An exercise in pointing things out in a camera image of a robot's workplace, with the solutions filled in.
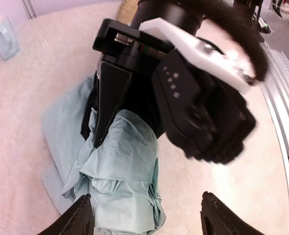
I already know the triangular finger of the black right gripper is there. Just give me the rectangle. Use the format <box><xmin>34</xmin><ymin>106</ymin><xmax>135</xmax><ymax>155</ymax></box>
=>
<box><xmin>94</xmin><ymin>61</ymin><xmax>133</xmax><ymax>147</ymax></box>

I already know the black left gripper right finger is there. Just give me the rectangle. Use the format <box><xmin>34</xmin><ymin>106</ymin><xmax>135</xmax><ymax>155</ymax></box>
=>
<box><xmin>200</xmin><ymin>191</ymin><xmax>261</xmax><ymax>235</ymax></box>

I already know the black left gripper triangular left finger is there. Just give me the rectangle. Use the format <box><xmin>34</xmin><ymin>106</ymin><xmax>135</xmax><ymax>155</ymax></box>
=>
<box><xmin>38</xmin><ymin>193</ymin><xmax>94</xmax><ymax>235</ymax></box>

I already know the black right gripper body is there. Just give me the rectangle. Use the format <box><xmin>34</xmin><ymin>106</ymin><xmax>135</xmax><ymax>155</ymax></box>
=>
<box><xmin>92</xmin><ymin>19</ymin><xmax>174</xmax><ymax>76</ymax></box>

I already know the mint green black umbrella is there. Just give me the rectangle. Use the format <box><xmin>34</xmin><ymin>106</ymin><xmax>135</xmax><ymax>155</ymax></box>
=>
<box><xmin>42</xmin><ymin>77</ymin><xmax>166</xmax><ymax>235</ymax></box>

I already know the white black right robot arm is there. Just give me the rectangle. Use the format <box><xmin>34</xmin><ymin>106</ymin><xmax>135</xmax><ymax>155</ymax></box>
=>
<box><xmin>93</xmin><ymin>0</ymin><xmax>268</xmax><ymax>153</ymax></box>

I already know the woven bamboo tray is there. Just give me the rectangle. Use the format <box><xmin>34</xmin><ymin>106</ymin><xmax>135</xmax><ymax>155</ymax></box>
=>
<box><xmin>116</xmin><ymin>0</ymin><xmax>138</xmax><ymax>24</ymax></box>

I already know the light blue ceramic mug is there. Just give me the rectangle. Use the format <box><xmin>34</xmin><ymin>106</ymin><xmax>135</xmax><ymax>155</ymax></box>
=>
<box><xmin>0</xmin><ymin>15</ymin><xmax>20</xmax><ymax>61</ymax></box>

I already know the grey aluminium left post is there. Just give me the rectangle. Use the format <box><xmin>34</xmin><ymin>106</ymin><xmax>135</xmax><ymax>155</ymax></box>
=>
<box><xmin>21</xmin><ymin>0</ymin><xmax>37</xmax><ymax>19</ymax></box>

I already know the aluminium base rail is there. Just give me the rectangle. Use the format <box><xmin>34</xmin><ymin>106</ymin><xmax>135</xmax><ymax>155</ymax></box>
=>
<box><xmin>260</xmin><ymin>47</ymin><xmax>289</xmax><ymax>195</ymax></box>

